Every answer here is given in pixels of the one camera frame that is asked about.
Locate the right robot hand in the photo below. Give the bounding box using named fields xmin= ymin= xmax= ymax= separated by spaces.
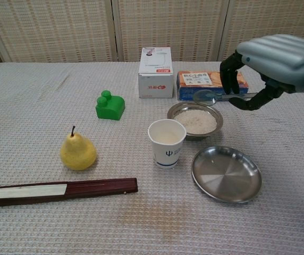
xmin=219 ymin=33 xmax=304 ymax=111

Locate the metal spoon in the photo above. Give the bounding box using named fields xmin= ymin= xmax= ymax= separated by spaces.
xmin=193 ymin=89 xmax=259 ymax=107

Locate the steel bowl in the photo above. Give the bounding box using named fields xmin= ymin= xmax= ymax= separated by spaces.
xmin=167 ymin=101 xmax=224 ymax=142

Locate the white paper cup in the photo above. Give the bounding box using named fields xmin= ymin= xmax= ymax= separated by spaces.
xmin=147 ymin=118 xmax=187 ymax=170

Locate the bamboo screen panel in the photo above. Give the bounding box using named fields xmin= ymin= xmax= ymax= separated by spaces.
xmin=0 ymin=0 xmax=116 ymax=64
xmin=112 ymin=0 xmax=229 ymax=63
xmin=217 ymin=0 xmax=304 ymax=63

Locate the blue orange biscuit box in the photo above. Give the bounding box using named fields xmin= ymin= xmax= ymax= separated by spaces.
xmin=176 ymin=70 xmax=250 ymax=102

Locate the steel plate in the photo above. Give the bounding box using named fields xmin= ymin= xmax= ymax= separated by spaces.
xmin=191 ymin=146 xmax=263 ymax=205

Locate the white product box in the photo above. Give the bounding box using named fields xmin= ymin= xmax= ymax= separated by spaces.
xmin=138 ymin=47 xmax=174 ymax=99

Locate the green toy block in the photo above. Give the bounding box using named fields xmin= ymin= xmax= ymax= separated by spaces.
xmin=95 ymin=90 xmax=126 ymax=122

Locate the dark red folded fan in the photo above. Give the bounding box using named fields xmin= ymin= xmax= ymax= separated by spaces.
xmin=0 ymin=177 xmax=138 ymax=208

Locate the yellow pear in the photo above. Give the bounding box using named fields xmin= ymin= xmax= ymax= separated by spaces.
xmin=60 ymin=125 xmax=98 ymax=171

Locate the white woven tablecloth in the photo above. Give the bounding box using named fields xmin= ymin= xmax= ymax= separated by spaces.
xmin=0 ymin=61 xmax=304 ymax=255

